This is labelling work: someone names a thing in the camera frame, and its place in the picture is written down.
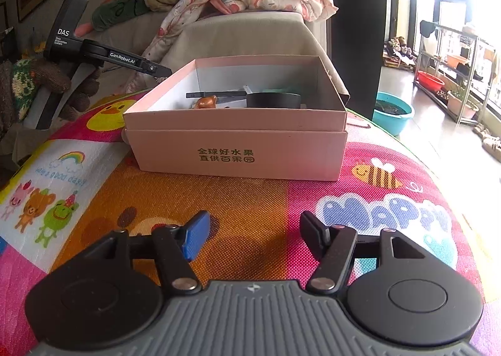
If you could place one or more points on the green plush toy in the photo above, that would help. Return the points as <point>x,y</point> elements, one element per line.
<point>117,11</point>

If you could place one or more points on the person's left hand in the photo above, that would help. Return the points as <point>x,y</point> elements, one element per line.
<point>43,76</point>

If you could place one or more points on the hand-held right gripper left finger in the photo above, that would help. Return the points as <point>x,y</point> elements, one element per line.
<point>195,234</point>

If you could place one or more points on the teal plastic basin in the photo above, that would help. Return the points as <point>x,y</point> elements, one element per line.
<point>391,121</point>

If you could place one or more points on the pile of shoes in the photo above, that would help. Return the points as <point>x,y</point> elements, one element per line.
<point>400,51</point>

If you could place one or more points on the potted plant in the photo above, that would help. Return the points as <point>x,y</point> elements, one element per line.
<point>462,103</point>

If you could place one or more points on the metal storage rack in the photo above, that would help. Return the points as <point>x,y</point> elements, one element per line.
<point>483,78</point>

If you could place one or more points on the red plastic basin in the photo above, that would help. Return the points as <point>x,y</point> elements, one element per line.
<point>430,81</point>

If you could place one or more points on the beige shoes pair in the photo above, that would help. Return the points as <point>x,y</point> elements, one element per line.
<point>489,142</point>

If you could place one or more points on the pink cardboard box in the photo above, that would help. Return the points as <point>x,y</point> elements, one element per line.
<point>235,152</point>

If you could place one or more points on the black frying pan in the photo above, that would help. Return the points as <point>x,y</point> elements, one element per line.
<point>274,100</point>

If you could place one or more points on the dark cloth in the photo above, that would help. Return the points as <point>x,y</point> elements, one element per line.
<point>428,29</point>

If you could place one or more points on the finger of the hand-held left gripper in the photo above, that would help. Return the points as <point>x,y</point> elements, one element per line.
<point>158,69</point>

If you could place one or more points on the brown glossy figurine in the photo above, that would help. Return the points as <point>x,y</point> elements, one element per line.
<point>205,102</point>

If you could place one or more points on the orange plastic basin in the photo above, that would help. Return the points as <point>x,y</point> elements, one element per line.
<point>457,61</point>

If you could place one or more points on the beige covered sofa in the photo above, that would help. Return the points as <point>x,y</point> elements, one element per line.
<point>242,34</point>

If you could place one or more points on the colourful cartoon play mat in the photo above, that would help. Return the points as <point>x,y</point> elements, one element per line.
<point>250,199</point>

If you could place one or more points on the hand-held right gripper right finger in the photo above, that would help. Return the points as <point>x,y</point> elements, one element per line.
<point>313,234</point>

